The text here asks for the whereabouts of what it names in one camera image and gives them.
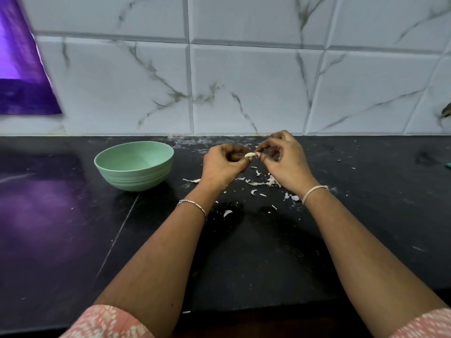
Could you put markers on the person's right hand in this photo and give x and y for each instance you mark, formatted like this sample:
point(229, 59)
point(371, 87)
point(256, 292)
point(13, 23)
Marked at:
point(289, 164)

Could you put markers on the person's left hand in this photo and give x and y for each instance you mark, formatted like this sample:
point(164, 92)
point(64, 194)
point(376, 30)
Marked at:
point(222, 166)

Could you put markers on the white garlic bulb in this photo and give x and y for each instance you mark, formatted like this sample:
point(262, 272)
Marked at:
point(250, 155)

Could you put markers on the garlic clove cluster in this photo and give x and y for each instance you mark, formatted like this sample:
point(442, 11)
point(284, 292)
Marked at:
point(192, 181)

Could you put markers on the mint green bowl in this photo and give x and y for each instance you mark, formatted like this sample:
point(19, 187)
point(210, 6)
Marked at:
point(134, 165)

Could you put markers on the person's left forearm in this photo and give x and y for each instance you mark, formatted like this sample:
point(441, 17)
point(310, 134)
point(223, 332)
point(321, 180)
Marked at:
point(151, 264)

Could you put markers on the person's right forearm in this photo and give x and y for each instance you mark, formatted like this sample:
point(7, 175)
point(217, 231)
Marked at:
point(373, 264)

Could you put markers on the pile of white garlic peels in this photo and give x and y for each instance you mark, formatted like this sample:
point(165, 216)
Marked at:
point(264, 183)

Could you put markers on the small fallen garlic piece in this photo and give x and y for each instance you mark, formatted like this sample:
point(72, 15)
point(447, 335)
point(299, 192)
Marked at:
point(227, 213)

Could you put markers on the pink patterned left sleeve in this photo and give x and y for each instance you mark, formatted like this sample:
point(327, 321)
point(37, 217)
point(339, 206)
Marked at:
point(106, 323)

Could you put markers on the pink patterned sleeve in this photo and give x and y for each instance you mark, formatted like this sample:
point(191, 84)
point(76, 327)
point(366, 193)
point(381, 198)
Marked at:
point(106, 323)
point(421, 324)

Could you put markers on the pink patterned right sleeve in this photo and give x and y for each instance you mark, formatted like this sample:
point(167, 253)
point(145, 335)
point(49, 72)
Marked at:
point(421, 324)

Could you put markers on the purple cloth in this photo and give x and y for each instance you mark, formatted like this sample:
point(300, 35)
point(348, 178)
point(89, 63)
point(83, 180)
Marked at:
point(25, 59)

